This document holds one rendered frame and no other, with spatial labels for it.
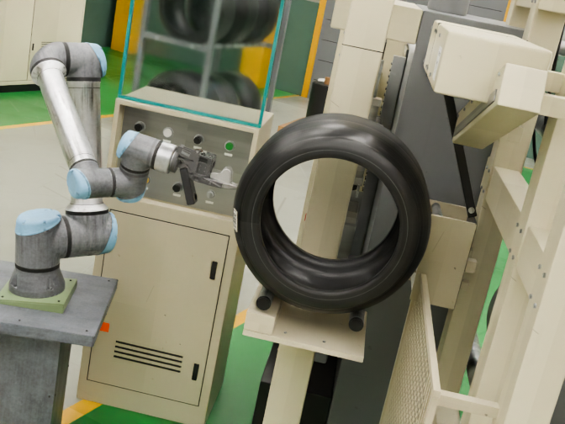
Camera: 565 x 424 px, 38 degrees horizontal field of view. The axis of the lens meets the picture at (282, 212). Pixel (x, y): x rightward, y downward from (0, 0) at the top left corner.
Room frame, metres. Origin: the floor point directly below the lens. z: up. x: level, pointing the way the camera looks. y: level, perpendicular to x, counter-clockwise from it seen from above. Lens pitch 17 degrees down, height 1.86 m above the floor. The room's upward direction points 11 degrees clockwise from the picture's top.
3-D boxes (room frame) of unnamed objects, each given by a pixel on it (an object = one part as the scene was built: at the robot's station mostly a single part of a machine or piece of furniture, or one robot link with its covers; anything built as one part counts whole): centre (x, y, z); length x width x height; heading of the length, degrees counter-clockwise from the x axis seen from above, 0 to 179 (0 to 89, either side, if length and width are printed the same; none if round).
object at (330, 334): (2.42, -0.15, 0.80); 0.37 x 0.36 x 0.02; 86
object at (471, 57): (2.27, -0.44, 1.71); 0.61 x 0.25 x 0.15; 176
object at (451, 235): (2.61, -0.55, 1.05); 0.20 x 0.15 x 0.30; 176
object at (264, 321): (2.43, -0.01, 0.84); 0.36 x 0.09 x 0.06; 176
